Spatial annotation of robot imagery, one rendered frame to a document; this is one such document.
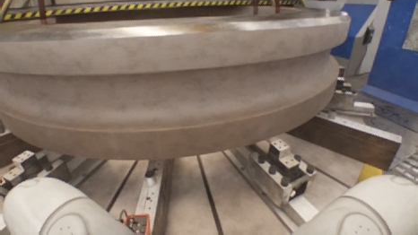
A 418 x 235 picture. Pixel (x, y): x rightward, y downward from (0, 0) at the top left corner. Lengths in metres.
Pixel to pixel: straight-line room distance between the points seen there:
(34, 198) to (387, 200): 0.70
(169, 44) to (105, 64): 0.39
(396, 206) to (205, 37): 1.08
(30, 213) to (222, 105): 1.28
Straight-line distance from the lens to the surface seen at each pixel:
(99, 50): 1.34
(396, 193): 0.57
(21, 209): 0.57
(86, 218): 0.44
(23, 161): 2.16
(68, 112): 1.85
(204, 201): 2.00
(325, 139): 2.75
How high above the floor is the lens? 1.89
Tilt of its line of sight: 27 degrees down
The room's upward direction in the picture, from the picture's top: 1 degrees counter-clockwise
